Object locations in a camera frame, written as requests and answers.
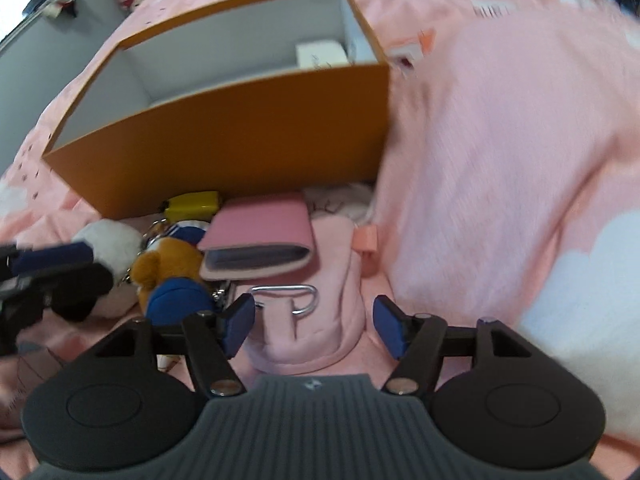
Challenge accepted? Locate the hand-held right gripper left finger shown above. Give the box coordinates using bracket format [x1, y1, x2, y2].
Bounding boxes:
[95, 294, 257, 399]

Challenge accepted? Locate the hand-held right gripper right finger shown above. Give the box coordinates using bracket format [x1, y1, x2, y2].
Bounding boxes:
[372, 295, 534, 396]

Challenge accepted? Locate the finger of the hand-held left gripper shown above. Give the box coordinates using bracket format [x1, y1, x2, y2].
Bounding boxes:
[0, 241, 97, 279]
[27, 261, 115, 322]

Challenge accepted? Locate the white plush panda toy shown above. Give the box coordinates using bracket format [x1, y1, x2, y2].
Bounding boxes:
[70, 220, 146, 319]

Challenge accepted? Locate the brown bear plush keychain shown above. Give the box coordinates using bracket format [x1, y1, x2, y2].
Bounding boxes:
[131, 217, 217, 334]

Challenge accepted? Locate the pink fabric pouch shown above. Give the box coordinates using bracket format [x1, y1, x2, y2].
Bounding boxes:
[245, 215, 379, 376]

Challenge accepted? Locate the orange cardboard box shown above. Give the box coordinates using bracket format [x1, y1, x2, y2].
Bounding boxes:
[42, 0, 391, 221]

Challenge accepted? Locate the small white box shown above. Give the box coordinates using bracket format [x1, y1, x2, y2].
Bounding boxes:
[295, 40, 351, 69]

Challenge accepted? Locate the silver carabiner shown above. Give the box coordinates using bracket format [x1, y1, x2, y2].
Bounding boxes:
[250, 284, 320, 316]

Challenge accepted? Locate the pink wallet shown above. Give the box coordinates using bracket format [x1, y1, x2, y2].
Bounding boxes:
[196, 197, 320, 281]

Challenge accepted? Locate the pink printed blanket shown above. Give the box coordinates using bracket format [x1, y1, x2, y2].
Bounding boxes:
[0, 0, 640, 480]

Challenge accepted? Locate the yellow keychain toy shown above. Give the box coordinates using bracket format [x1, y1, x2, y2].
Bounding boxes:
[160, 191, 222, 222]

